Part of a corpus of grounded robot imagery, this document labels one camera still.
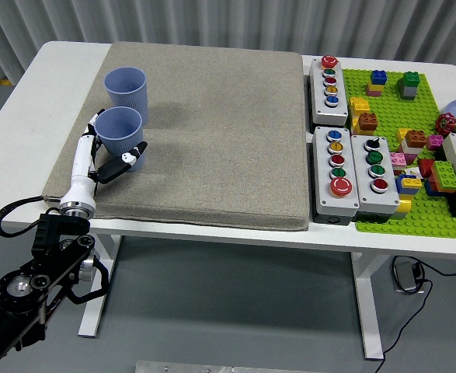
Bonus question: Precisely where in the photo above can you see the grey power adapter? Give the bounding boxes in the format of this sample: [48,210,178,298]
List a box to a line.
[392,260,423,295]

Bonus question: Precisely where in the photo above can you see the grey-brown mat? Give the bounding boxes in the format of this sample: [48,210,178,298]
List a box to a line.
[42,41,310,232]

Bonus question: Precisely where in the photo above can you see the yellow round toy brick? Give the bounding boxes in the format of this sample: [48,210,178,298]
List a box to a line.
[393,193,413,214]

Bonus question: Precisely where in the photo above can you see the lime green toy brick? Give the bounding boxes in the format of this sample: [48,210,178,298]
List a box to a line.
[431,160,456,192]

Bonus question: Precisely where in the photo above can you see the grey four-button control box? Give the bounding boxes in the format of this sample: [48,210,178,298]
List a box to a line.
[350,134,402,223]

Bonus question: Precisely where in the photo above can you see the red toy brick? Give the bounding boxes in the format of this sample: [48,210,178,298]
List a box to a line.
[417,159,437,180]

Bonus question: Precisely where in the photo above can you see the green brick baseplate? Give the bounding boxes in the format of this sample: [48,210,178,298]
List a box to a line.
[339,68,456,238]

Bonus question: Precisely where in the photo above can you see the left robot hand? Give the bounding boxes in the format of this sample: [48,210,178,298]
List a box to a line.
[59,110,148,207]

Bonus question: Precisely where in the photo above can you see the white table leg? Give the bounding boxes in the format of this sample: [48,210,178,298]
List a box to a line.
[350,252,386,361]
[78,232,122,338]

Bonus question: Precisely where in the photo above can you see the grey pleated curtain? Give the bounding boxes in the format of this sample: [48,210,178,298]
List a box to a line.
[0,0,456,85]

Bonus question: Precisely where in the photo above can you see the blue ribbed cup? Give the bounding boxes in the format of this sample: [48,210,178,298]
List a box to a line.
[94,106,146,173]
[103,67,148,126]

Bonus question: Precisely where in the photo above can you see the brown toy brick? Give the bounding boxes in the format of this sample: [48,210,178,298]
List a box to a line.
[357,112,379,131]
[405,130,426,148]

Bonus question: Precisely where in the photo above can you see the white toy brick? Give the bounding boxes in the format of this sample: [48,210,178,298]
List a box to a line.
[401,141,423,157]

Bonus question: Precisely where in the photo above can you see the grey five-button control box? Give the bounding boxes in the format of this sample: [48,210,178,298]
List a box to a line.
[312,126,360,225]
[308,55,350,127]

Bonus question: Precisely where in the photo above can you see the red round toy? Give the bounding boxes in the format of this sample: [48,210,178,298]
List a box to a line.
[435,112,456,137]

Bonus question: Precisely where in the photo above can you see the grey toy brick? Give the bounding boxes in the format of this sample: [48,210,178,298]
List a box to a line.
[397,79,419,101]

